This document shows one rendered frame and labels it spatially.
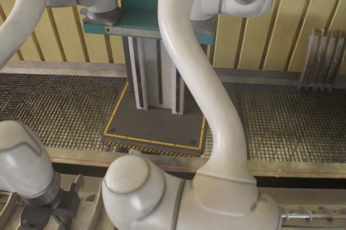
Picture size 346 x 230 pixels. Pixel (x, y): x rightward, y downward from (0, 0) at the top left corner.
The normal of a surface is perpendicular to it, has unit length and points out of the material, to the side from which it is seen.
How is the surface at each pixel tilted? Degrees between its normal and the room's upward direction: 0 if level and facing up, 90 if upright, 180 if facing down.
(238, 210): 23
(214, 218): 29
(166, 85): 90
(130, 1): 90
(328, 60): 75
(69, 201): 0
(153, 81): 90
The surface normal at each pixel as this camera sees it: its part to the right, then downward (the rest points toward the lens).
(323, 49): -0.07, 0.37
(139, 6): -0.18, 0.69
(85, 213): 0.02, -0.86
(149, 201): 0.52, 0.22
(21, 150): 0.84, 0.11
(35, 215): 0.00, -0.72
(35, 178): 0.80, 0.44
